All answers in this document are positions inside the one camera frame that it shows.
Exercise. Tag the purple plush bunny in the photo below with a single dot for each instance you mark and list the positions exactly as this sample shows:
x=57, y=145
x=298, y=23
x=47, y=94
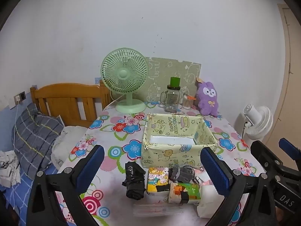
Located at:
x=208, y=98

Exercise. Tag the black plastic bag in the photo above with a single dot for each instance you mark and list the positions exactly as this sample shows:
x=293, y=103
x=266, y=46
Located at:
x=134, y=181

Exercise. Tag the white fan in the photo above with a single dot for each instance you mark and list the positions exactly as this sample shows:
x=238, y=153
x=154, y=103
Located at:
x=261, y=122

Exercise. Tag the yellow cartoon tissue pack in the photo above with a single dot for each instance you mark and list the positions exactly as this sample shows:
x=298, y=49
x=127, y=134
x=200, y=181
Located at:
x=157, y=181

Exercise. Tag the beige door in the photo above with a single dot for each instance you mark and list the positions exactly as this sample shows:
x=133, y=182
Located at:
x=292, y=80

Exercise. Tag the wall socket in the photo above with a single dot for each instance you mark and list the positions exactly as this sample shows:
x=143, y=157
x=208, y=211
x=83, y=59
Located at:
x=20, y=97

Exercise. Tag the green plastic cup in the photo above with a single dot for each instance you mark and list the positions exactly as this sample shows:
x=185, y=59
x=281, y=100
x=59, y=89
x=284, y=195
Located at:
x=175, y=82

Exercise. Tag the wooden headboard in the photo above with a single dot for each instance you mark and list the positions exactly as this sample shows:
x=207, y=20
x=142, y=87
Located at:
x=63, y=96

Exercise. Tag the green patterned board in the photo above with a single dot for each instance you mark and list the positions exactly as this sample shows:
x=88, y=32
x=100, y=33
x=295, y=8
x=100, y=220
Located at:
x=162, y=70

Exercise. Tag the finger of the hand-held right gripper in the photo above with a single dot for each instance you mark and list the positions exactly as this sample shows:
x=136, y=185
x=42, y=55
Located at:
x=290, y=149
x=265, y=156

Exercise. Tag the clear striped plastic packet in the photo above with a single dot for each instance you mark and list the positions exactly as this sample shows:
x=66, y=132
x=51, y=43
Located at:
x=155, y=208

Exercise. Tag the white pink soft packet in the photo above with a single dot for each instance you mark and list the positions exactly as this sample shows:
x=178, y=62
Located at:
x=209, y=202

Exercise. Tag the glass jar mug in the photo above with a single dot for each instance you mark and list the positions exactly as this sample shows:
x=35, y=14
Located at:
x=171, y=100

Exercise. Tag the floral tablecloth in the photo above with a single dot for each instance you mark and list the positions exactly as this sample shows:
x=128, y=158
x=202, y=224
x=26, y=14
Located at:
x=110, y=160

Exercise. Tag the white crumpled blanket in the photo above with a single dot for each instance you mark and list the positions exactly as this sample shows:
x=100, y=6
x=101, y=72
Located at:
x=67, y=141

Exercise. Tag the yellow cartoon fabric storage box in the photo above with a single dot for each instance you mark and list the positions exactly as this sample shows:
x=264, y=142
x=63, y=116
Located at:
x=175, y=155

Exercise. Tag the grey white crumpled cloth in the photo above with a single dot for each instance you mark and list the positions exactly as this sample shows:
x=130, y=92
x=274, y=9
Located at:
x=8, y=169

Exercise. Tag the blue checked bedsheet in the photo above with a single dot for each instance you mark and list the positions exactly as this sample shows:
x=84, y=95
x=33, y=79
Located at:
x=20, y=200

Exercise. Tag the grey scrunchie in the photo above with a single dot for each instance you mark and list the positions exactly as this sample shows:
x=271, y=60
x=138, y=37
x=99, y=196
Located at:
x=183, y=173

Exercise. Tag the grey plaid pillow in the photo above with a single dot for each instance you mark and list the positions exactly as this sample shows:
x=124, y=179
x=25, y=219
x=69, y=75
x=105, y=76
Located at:
x=35, y=141

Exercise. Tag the cotton swab container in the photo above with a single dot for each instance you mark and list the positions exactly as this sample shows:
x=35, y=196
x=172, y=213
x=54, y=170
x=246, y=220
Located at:
x=187, y=102

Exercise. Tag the green cartoon tissue pack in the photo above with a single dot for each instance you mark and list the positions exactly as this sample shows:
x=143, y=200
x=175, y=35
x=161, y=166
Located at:
x=185, y=191

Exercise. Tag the green desk fan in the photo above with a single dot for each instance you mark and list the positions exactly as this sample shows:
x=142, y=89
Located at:
x=122, y=74

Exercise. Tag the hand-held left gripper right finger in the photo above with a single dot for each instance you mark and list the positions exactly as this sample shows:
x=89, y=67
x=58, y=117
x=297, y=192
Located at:
x=215, y=169

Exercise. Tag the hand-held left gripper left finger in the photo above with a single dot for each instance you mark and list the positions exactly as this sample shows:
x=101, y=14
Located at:
x=90, y=167

